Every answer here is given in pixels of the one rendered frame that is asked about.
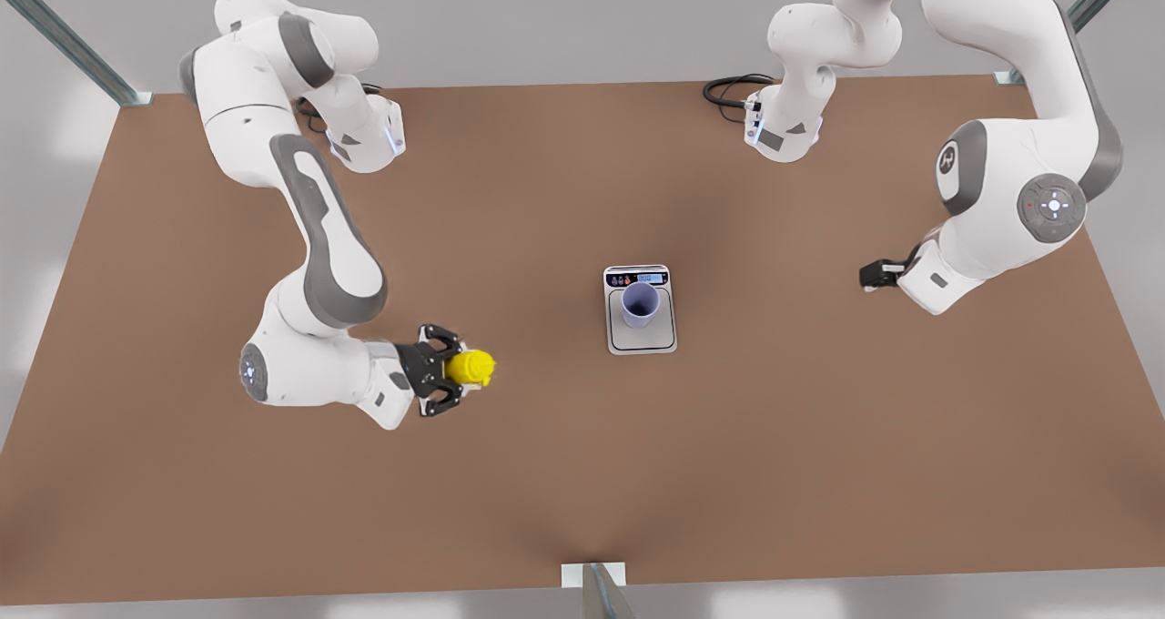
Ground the yellow sauce bottle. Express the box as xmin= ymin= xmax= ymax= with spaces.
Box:
xmin=443 ymin=349 xmax=497 ymax=389

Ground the lavender cup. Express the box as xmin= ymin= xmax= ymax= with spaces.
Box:
xmin=621 ymin=281 xmax=660 ymax=330

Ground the silver kitchen scale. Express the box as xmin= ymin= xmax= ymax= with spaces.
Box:
xmin=603 ymin=265 xmax=678 ymax=356

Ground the black cable loop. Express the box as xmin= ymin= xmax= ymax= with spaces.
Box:
xmin=703 ymin=74 xmax=777 ymax=126
xmin=293 ymin=83 xmax=384 ymax=135

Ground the silver frame post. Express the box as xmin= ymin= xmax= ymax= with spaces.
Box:
xmin=0 ymin=0 xmax=153 ymax=108
xmin=561 ymin=561 xmax=638 ymax=619
xmin=993 ymin=0 xmax=1148 ymax=86

